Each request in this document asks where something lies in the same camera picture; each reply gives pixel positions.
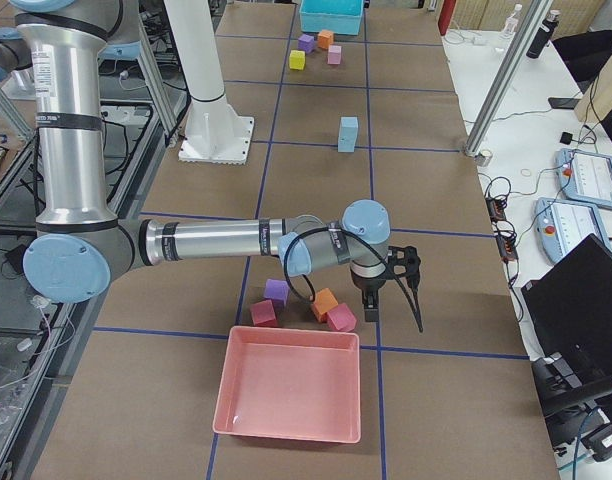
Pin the small metal weight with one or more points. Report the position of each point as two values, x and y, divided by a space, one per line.
483 158

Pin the right teach pendant tablet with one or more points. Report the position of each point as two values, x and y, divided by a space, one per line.
585 176

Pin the pink plastic bin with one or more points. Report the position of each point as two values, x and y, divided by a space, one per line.
290 384

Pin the light blue block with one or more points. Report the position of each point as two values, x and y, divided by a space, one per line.
348 129
346 144

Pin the purple block right side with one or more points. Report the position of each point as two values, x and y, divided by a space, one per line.
277 291

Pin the left teach pendant tablet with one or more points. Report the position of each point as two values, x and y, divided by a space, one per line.
562 224

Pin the black smartphone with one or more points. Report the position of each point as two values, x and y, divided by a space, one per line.
562 103

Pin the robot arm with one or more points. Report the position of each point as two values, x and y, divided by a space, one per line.
83 244

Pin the black water bottle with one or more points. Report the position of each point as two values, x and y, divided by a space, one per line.
544 34

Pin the teach pendant tablet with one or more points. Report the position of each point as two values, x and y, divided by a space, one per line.
562 224
585 176

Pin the cyan plastic bin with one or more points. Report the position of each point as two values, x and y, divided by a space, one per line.
339 16

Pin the black laptop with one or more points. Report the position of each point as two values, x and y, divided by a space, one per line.
571 305

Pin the purple block left side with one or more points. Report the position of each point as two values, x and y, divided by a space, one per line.
306 43

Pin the orange block right side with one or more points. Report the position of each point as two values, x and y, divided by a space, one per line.
323 302

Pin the aluminium frame post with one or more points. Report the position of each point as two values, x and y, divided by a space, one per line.
515 53

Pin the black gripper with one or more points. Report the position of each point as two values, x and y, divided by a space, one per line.
368 285

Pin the magenta block near orange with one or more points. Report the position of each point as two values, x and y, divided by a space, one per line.
341 319

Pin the orange block left side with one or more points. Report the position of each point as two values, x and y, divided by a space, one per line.
325 39

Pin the light pink block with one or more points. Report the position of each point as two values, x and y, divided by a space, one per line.
334 54

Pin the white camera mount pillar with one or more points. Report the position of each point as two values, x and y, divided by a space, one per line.
214 132

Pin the yellow block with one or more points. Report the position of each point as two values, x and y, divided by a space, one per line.
297 60

